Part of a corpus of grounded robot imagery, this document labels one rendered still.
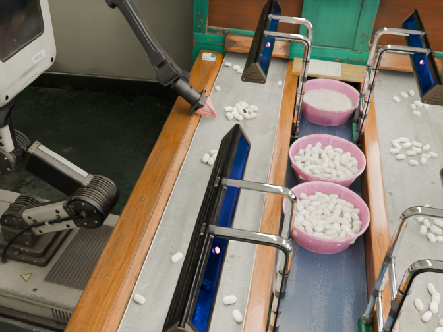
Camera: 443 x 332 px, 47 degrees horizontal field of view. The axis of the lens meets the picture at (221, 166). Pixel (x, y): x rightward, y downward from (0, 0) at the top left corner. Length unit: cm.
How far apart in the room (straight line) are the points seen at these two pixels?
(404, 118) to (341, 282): 89
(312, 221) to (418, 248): 32
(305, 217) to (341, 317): 33
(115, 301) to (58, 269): 52
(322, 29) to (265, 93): 42
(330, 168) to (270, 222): 40
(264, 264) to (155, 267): 30
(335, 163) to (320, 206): 25
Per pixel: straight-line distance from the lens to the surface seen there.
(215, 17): 245
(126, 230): 152
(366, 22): 241
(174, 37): 341
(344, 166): 188
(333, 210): 168
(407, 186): 185
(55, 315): 182
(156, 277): 142
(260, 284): 139
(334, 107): 220
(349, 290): 154
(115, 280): 140
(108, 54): 357
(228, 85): 225
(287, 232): 119
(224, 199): 111
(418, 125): 219
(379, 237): 158
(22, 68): 146
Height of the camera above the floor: 184
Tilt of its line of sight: 38 degrees down
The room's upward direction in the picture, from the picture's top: 3 degrees clockwise
